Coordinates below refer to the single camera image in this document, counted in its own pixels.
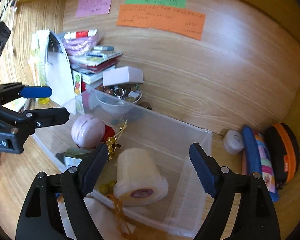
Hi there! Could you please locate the stack of booklets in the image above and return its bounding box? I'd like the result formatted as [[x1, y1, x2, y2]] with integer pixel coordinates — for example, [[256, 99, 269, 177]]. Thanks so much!
[[69, 49, 124, 85]]

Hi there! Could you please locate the translucent plastic box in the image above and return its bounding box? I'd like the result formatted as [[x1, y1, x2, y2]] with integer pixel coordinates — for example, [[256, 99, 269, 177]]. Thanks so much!
[[31, 89, 213, 238]]

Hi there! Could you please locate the orange paper note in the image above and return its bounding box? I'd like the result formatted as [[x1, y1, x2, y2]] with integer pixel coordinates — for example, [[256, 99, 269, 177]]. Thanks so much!
[[116, 4, 206, 41]]

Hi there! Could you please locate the pink paper note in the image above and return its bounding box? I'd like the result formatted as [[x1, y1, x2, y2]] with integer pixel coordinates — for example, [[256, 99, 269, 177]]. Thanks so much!
[[75, 0, 114, 19]]

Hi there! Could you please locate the card with coloured dots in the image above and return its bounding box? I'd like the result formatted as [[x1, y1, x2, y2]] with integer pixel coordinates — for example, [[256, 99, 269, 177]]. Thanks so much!
[[72, 71, 83, 97]]

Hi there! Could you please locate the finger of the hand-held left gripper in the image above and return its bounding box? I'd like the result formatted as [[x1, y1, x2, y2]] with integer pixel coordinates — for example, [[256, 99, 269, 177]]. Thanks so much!
[[0, 82, 52, 105], [0, 106, 70, 136]]

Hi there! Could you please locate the yellow-green clear bottle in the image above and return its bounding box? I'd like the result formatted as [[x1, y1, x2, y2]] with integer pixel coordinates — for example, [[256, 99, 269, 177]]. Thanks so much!
[[29, 47, 51, 105]]

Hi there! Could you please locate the red packet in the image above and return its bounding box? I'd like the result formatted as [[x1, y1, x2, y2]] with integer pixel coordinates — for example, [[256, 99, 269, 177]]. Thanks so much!
[[104, 126, 117, 143]]

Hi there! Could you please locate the red and white tube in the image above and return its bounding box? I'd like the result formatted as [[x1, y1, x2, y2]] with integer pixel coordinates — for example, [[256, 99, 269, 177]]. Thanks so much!
[[64, 29, 98, 40]]

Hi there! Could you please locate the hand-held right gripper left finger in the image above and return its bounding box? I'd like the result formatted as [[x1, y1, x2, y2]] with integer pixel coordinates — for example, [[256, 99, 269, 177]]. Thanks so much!
[[16, 143, 108, 240]]

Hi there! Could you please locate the black and orange case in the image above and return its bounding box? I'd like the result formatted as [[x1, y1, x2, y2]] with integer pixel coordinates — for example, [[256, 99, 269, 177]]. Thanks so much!
[[263, 122, 300, 189]]

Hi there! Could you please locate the white round case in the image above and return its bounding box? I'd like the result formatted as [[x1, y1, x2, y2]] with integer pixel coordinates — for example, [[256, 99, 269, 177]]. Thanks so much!
[[223, 129, 244, 155]]

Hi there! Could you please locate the cream tissue roll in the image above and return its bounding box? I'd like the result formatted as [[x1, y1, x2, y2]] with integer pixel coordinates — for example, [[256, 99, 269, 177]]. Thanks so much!
[[113, 148, 169, 207]]

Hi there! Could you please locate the glass bowl of trinkets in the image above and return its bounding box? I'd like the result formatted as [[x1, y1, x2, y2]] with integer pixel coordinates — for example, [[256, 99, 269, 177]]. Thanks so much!
[[96, 94, 138, 117]]

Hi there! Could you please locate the green glass jar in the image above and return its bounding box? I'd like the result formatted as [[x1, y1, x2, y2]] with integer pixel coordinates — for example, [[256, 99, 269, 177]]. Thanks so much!
[[62, 148, 93, 168]]

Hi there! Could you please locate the blue pencil case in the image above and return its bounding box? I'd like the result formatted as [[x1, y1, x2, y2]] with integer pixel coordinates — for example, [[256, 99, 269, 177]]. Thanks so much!
[[241, 125, 279, 203]]

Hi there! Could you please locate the pink round container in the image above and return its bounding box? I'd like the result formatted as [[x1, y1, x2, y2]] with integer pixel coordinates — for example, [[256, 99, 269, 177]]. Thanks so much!
[[71, 114, 106, 149]]

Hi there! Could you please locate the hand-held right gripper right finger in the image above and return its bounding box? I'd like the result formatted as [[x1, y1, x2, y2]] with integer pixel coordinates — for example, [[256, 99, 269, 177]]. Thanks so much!
[[189, 142, 281, 240]]

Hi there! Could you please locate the pile of glass marbles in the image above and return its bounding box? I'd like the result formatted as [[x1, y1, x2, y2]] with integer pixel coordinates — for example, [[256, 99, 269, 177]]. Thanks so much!
[[94, 84, 142, 103]]

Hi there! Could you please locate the green paper note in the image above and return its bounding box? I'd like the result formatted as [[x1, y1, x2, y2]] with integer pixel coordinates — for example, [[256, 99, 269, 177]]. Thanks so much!
[[125, 0, 187, 9]]

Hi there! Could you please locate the white paper sheet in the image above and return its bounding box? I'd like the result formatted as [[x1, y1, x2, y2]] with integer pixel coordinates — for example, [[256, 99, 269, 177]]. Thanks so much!
[[36, 29, 76, 106]]

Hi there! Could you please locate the small white box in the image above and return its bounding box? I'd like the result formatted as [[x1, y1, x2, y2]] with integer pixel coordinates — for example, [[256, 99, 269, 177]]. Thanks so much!
[[102, 66, 144, 87]]

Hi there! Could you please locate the purple coiled cable bag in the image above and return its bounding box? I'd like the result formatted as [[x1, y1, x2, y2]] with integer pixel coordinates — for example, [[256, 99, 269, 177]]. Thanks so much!
[[64, 36, 101, 56]]

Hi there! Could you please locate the gourd charm with orange tassel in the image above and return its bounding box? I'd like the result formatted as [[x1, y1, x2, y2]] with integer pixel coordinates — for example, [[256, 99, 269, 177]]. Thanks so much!
[[98, 180, 137, 236]]

